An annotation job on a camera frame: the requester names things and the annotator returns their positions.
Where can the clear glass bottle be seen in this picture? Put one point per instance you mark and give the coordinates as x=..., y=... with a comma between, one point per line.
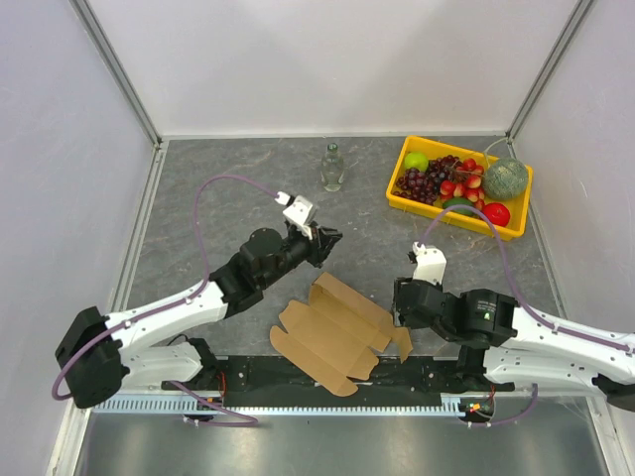
x=332, y=168

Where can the white slotted cable duct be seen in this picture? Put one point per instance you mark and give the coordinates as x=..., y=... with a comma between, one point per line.
x=177, y=405

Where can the brown cardboard box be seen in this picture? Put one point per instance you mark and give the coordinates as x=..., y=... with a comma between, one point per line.
x=335, y=337

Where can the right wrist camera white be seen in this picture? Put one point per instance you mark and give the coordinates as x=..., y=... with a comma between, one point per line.
x=429, y=262

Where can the green apple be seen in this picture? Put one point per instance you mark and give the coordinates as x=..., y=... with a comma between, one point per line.
x=416, y=160

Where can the red apple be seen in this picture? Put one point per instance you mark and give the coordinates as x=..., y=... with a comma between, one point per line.
x=497, y=213

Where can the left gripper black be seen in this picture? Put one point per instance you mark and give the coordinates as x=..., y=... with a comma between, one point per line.
x=322, y=241

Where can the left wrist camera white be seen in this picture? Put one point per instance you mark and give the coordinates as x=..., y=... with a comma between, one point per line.
x=298, y=211

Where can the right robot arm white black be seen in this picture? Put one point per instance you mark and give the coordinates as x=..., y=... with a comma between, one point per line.
x=506, y=344

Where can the netted green melon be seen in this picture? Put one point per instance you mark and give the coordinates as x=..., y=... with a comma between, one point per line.
x=505, y=179

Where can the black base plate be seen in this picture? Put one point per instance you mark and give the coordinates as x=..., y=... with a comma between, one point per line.
x=275, y=381

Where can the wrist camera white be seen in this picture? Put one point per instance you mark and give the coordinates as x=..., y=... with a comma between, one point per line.
x=298, y=211
x=429, y=262

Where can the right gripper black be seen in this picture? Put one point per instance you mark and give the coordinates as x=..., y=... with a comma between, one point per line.
x=407, y=302

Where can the purple grape bunch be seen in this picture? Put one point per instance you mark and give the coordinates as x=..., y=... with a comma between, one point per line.
x=422, y=187

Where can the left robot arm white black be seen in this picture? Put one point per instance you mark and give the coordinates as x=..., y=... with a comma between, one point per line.
x=101, y=353

